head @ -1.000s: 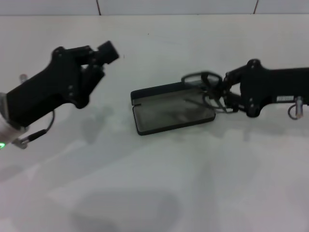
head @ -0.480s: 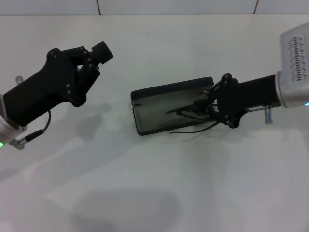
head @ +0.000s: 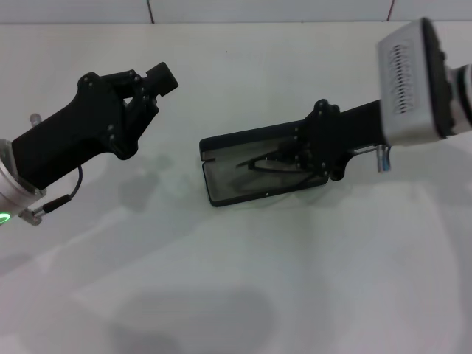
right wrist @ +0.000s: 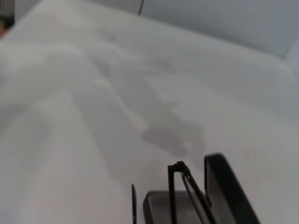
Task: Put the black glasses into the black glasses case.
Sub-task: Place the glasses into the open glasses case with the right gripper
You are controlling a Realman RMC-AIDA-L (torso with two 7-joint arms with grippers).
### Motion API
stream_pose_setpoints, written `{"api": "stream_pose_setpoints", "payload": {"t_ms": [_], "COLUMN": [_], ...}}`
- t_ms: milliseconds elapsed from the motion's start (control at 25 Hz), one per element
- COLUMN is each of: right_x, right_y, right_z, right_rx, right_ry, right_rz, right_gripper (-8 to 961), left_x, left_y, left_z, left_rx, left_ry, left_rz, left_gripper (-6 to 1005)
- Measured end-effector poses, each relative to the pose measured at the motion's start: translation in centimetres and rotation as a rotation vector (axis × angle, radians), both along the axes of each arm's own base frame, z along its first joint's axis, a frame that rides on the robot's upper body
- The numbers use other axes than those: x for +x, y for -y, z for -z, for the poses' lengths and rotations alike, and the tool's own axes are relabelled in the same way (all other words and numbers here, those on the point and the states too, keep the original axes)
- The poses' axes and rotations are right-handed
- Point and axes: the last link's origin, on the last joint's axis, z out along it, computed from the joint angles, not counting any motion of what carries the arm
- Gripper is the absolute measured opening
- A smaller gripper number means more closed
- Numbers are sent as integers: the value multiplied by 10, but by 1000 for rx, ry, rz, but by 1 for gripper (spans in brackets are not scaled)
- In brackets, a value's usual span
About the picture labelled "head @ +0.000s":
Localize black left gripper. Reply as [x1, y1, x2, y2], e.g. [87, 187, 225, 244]
[10, 61, 180, 190]

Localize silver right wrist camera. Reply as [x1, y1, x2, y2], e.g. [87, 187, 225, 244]
[375, 17, 457, 147]

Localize black glasses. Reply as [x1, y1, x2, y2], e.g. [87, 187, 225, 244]
[234, 146, 325, 193]

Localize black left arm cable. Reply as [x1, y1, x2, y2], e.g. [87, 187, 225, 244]
[18, 164, 84, 226]

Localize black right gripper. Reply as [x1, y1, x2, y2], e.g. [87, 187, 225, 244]
[273, 98, 386, 182]

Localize black glasses case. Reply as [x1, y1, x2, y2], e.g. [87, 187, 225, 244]
[198, 119, 329, 207]

